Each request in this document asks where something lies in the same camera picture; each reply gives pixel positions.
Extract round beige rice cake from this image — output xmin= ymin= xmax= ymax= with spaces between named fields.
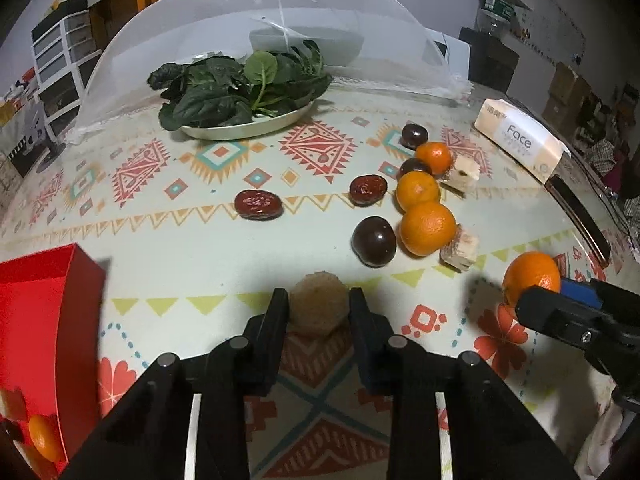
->
xmin=289 ymin=271 xmax=348 ymax=336

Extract cream tissue pack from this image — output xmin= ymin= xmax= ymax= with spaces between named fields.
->
xmin=474 ymin=97 xmax=571 ymax=184

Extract red dried date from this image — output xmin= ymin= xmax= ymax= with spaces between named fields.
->
xmin=234 ymin=189 xmax=283 ymax=221
xmin=349 ymin=174 xmax=387 ymax=207

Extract white plastic drawer unit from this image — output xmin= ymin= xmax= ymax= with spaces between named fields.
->
xmin=31 ymin=10 xmax=103 ymax=136

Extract white appliance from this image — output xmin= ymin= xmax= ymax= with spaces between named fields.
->
xmin=430 ymin=32 xmax=471 ymax=81

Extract wall whiteboard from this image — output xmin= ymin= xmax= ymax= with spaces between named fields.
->
xmin=505 ymin=0 xmax=586 ymax=66

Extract clear plastic water bottle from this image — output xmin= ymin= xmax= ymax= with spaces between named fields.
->
xmin=475 ymin=0 xmax=518 ymax=36

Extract black water dispenser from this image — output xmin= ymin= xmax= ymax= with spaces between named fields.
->
xmin=459 ymin=27 xmax=518 ymax=96

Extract patterned tablecloth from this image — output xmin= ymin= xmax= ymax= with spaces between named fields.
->
xmin=0 ymin=72 xmax=621 ymax=480

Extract cream oval plate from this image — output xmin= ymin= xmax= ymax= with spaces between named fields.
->
xmin=180 ymin=97 xmax=317 ymax=141

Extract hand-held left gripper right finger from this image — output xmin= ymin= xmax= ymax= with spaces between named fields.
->
xmin=348 ymin=287 xmax=581 ymax=480

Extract orange mandarin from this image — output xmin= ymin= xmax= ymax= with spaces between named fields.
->
xmin=396 ymin=171 xmax=441 ymax=214
xmin=502 ymin=251 xmax=562 ymax=319
xmin=27 ymin=414 xmax=63 ymax=461
xmin=399 ymin=202 xmax=457 ymax=257
xmin=415 ymin=142 xmax=454 ymax=177

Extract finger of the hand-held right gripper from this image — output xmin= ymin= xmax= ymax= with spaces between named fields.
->
xmin=560 ymin=276 xmax=640 ymax=326
xmin=515 ymin=285 xmax=640 ymax=377

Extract white plate of spinach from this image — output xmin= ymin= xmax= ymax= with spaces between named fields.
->
xmin=147 ymin=40 xmax=333 ymax=131

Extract red cardboard box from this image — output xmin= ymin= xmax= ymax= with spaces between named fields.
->
xmin=0 ymin=242 xmax=108 ymax=480

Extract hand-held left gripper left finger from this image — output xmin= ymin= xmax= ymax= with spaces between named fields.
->
xmin=59 ymin=287 xmax=291 ymax=480

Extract person's light clothing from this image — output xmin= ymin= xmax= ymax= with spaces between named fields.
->
xmin=575 ymin=400 xmax=640 ymax=480

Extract white mesh food cover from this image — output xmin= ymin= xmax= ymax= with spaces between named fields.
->
xmin=67 ymin=0 xmax=473 ymax=143

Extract stacked cardboard boxes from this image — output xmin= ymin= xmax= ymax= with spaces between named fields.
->
xmin=542 ymin=62 xmax=593 ymax=126

